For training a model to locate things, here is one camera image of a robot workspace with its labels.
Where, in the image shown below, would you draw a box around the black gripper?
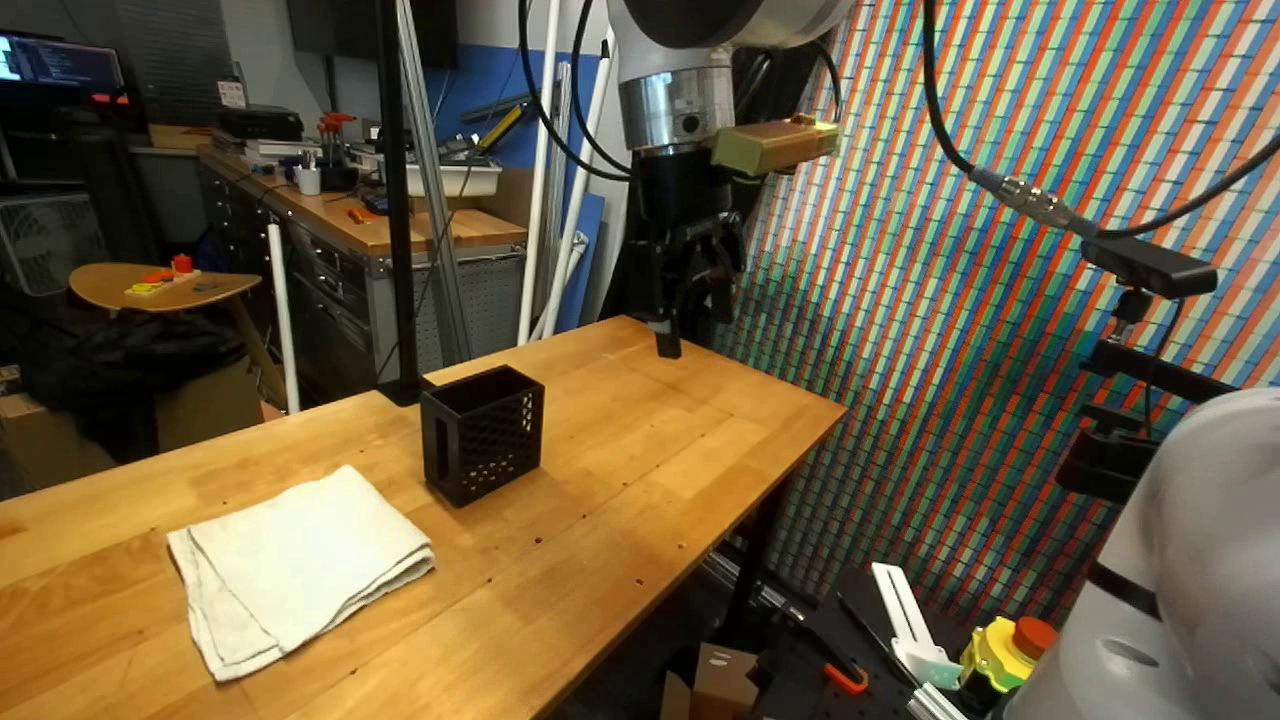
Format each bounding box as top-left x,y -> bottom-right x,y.
620,142 -> 753,361

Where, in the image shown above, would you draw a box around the black perforated box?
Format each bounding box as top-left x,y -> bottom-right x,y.
420,364 -> 548,512

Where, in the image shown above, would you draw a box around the white towel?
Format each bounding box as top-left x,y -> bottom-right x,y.
166,461 -> 439,690

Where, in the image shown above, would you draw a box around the large brown cardboard box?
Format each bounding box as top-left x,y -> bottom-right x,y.
0,358 -> 272,496

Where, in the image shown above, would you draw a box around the white tube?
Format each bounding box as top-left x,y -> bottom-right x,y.
517,0 -> 568,350
532,36 -> 620,344

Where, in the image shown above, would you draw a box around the black table leg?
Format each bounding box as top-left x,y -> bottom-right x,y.
725,496 -> 786,655

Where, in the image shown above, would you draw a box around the colourful striped backdrop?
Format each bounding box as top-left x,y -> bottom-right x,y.
716,0 -> 1280,631

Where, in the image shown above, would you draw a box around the white tray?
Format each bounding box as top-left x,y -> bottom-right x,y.
405,156 -> 505,201

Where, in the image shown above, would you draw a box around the wooden top workbench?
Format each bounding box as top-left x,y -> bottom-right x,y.
197,142 -> 532,393

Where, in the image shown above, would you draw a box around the black vertical stand pole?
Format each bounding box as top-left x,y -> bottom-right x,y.
376,0 -> 434,411

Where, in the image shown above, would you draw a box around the white aluminium profile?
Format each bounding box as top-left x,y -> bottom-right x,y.
870,560 -> 964,694

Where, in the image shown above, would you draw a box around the thin white pole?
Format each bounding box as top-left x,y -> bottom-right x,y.
266,220 -> 304,417

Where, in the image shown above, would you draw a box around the yellow emergency stop button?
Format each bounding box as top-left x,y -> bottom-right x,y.
960,612 -> 1062,695

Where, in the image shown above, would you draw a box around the black device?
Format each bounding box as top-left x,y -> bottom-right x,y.
215,104 -> 307,146

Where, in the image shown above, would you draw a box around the orange yellow toy pieces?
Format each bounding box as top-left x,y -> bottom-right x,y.
125,253 -> 204,299

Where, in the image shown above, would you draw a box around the round wooden stool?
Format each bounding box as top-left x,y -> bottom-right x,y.
70,256 -> 266,320

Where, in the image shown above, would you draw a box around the black bag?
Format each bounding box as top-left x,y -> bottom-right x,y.
24,314 -> 252,464

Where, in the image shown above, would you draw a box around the computer monitor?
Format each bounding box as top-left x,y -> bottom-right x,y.
0,34 -> 132,96

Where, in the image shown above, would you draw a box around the yellow green wrist camera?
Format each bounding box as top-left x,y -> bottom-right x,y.
711,116 -> 843,179

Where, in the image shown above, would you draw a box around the grey metal frame post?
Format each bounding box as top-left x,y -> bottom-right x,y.
394,0 -> 471,364

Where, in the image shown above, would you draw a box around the orange handled black clamp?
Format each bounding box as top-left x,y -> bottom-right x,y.
744,586 -> 873,702

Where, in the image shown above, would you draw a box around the black camera stand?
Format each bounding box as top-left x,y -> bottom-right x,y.
1057,291 -> 1236,504

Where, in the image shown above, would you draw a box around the black camera on stand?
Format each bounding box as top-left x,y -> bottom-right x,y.
1082,237 -> 1222,299

